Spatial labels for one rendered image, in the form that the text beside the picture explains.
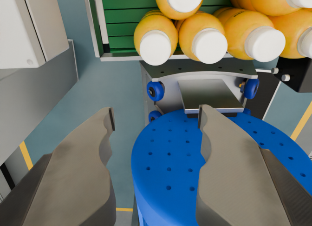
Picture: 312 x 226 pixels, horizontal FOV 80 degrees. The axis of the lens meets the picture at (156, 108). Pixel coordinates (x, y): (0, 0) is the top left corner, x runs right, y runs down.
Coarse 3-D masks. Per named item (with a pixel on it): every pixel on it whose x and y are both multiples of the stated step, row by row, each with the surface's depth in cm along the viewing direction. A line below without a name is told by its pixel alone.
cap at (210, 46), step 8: (208, 32) 22; (216, 32) 22; (200, 40) 23; (208, 40) 23; (216, 40) 23; (224, 40) 22; (200, 48) 23; (208, 48) 23; (216, 48) 23; (224, 48) 23; (200, 56) 24; (208, 56) 24; (216, 56) 24
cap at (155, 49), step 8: (144, 40) 23; (152, 40) 23; (160, 40) 23; (168, 40) 23; (144, 48) 23; (152, 48) 23; (160, 48) 23; (168, 48) 23; (144, 56) 24; (152, 56) 24; (160, 56) 24; (168, 56) 24; (152, 64) 24; (160, 64) 24
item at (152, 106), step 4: (148, 76) 43; (148, 80) 43; (164, 88) 40; (164, 92) 40; (148, 96) 46; (148, 100) 46; (152, 100) 45; (148, 104) 47; (152, 104) 45; (148, 108) 48; (152, 108) 46; (156, 108) 44; (148, 112) 48; (160, 112) 44; (148, 116) 49
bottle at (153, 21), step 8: (144, 16) 30; (152, 16) 26; (160, 16) 26; (144, 24) 25; (152, 24) 25; (160, 24) 25; (168, 24) 26; (136, 32) 26; (144, 32) 25; (152, 32) 24; (160, 32) 24; (168, 32) 25; (176, 32) 27; (136, 40) 26; (176, 40) 27; (136, 48) 27
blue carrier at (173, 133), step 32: (160, 128) 36; (192, 128) 36; (256, 128) 35; (160, 160) 29; (192, 160) 29; (288, 160) 28; (160, 192) 25; (192, 192) 24; (160, 224) 23; (192, 224) 21
